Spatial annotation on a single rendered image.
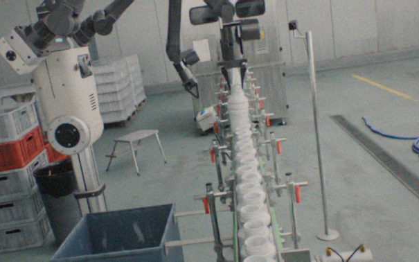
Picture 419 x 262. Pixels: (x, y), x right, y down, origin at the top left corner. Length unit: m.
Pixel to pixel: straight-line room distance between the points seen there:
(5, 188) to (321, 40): 9.52
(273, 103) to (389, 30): 6.55
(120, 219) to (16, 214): 2.38
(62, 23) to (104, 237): 0.72
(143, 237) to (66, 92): 0.59
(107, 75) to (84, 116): 6.37
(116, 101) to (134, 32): 4.17
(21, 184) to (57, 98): 2.11
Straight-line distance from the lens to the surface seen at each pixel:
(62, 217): 3.55
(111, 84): 8.09
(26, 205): 3.83
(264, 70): 6.27
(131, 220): 1.56
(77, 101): 1.71
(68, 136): 1.75
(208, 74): 6.23
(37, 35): 1.56
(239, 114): 1.47
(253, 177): 1.01
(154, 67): 11.94
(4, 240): 4.01
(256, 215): 0.82
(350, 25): 12.13
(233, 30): 1.45
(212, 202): 1.15
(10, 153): 3.75
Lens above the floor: 1.50
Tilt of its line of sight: 13 degrees down
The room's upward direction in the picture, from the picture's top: 9 degrees counter-clockwise
